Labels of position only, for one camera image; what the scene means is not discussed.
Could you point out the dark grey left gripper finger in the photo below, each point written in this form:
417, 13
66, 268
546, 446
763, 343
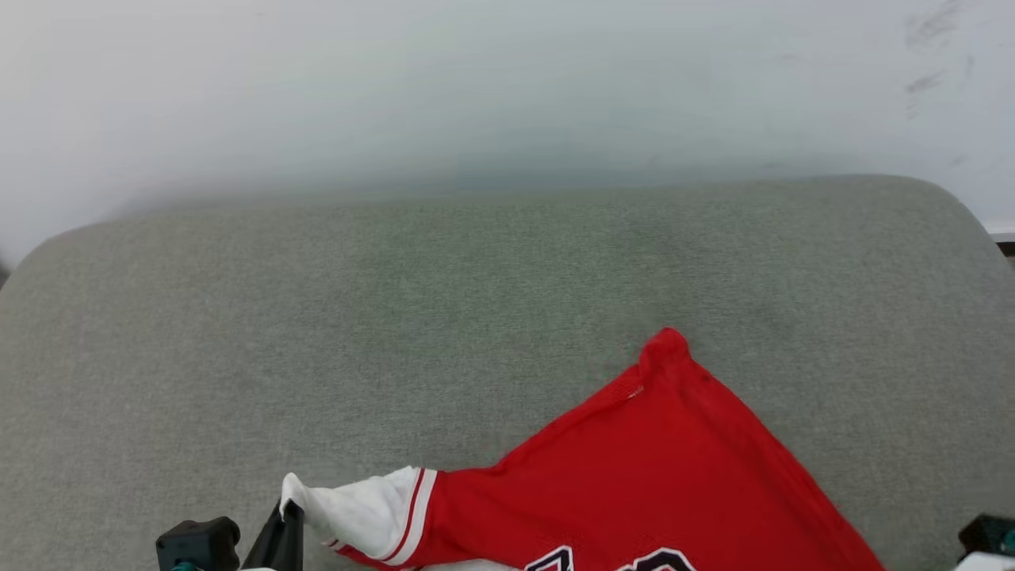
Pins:
277, 543

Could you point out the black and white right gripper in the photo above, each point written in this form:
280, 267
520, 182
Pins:
991, 564

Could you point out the red basketball jersey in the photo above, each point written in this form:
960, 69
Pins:
674, 476

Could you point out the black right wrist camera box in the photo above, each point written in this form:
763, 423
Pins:
987, 535

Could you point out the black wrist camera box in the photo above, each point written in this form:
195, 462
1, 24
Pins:
198, 543
987, 535

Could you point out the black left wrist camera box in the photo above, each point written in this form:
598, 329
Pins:
198, 543

